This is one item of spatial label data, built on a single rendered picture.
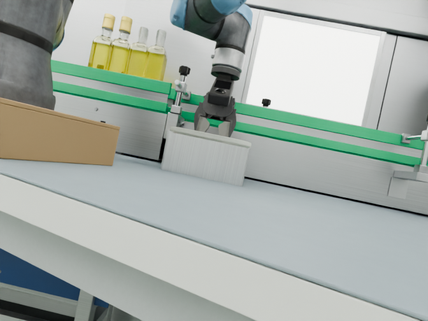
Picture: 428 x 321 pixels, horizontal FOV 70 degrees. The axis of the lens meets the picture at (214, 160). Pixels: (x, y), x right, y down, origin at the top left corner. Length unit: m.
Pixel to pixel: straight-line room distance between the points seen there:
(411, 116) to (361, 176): 0.38
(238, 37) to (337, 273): 0.63
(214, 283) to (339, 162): 0.78
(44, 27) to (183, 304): 0.42
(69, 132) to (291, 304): 0.36
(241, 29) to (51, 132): 0.49
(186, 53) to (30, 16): 0.70
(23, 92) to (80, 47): 0.83
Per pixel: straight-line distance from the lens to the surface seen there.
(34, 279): 1.04
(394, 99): 1.25
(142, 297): 0.29
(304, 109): 1.12
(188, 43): 1.16
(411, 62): 1.30
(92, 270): 0.32
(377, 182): 0.99
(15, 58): 0.50
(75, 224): 0.26
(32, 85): 0.50
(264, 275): 0.19
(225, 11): 0.63
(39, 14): 0.53
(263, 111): 0.93
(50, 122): 0.44
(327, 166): 0.93
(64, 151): 0.46
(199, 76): 1.12
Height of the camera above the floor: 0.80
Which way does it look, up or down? 1 degrees down
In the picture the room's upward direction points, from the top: 12 degrees clockwise
